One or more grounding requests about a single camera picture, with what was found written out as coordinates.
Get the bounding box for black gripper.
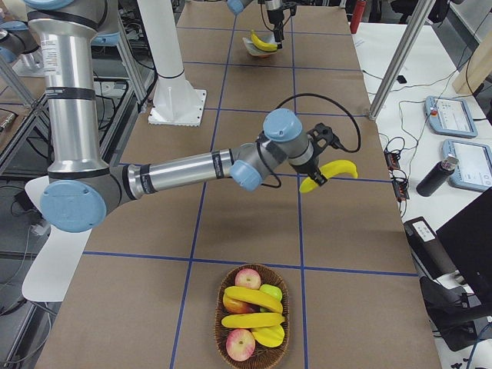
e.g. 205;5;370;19
289;155;327;185
267;8;284;50

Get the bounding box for yellow banana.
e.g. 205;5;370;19
221;312;285;329
250;30;278;52
299;159;358;194
224;286;283;314

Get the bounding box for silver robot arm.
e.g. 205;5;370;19
26;1;332;233
226;0;286;53

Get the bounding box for grey square plate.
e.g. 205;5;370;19
242;36;278;58

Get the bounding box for brown wicker basket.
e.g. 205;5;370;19
214;264;291;368

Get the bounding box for small orange circuit board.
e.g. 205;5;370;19
384;151;401;171

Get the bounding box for red bottle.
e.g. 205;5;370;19
350;0;367;35

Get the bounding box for black water bottle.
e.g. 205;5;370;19
416;155;459;197

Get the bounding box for green apple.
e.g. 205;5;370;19
259;284;283;314

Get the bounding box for pink apple far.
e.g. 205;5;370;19
234;268;261;290

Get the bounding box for pink apple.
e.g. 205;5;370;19
234;268;261;290
226;328;256;362

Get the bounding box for far blue teach pendant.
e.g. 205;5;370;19
424;96;478;138

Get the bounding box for blue teach pendant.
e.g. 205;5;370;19
424;96;478;138
441;139;491;192

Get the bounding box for red yellow mango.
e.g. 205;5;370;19
222;295;259;314

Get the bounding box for near blue teach pendant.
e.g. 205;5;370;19
441;139;491;192

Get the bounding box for black monitor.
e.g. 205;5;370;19
437;189;492;302

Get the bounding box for yellow green starfruit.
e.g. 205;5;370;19
251;325;285;347

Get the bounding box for pink apple near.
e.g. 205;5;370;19
226;328;256;362

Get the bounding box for white chair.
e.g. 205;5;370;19
21;176;93;303

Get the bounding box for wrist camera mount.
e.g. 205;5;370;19
282;1;298;17
307;123;341;153

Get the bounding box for black camera cable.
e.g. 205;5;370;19
274;93;362;153

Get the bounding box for white pedestal column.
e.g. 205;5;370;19
138;0;207;127

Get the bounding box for aluminium frame post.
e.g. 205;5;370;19
368;0;435;121

